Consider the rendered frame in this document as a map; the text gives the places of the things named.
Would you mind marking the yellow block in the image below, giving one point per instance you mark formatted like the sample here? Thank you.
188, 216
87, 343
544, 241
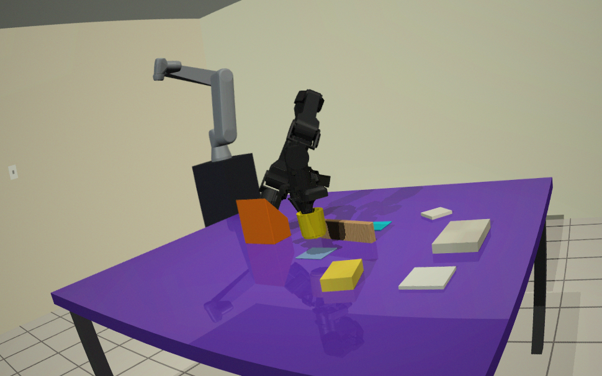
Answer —
342, 275

